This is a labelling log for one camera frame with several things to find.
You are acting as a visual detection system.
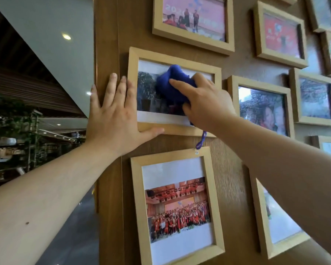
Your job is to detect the person's right forearm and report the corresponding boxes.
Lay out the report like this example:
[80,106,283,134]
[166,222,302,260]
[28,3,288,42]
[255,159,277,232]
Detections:
[214,114,331,263]

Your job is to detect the person's left hand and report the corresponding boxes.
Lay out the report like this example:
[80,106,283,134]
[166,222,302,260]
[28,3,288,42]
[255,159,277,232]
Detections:
[86,73,165,158]

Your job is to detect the blue cleaning cloth with strap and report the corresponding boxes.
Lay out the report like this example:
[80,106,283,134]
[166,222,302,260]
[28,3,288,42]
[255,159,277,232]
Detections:
[155,64,208,150]

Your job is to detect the green indoor plants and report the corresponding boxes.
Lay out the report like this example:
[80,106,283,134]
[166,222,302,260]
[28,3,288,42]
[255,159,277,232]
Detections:
[0,94,42,174]

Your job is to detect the person's right hand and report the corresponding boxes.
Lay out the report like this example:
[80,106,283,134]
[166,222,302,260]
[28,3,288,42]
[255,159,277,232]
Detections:
[169,73,238,133]

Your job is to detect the wooden tree photo frame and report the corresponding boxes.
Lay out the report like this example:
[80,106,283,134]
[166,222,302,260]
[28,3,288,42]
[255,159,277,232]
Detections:
[127,46,223,138]

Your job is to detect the person's left forearm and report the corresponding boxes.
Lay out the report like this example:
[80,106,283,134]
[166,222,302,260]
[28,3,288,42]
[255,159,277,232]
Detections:
[0,140,120,265]

